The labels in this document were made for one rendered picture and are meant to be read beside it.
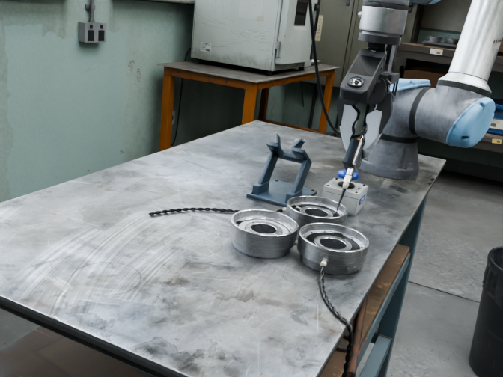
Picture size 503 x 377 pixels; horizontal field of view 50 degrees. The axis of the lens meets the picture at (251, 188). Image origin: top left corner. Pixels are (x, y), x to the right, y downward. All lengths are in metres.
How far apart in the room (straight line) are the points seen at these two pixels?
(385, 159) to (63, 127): 1.79
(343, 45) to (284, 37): 1.70
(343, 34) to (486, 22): 3.48
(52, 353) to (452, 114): 0.93
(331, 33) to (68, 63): 2.63
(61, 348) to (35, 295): 0.35
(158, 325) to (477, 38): 0.94
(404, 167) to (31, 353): 0.90
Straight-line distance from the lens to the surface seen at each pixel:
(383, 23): 0.95
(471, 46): 1.30
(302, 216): 0.90
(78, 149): 2.86
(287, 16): 3.08
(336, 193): 1.04
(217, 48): 3.25
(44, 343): 1.07
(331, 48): 4.77
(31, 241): 0.85
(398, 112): 1.32
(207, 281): 0.74
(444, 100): 1.27
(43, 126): 2.66
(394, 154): 1.34
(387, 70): 1.01
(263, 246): 0.80
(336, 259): 0.79
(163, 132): 3.23
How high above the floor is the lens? 1.16
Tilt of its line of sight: 19 degrees down
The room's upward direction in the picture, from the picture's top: 7 degrees clockwise
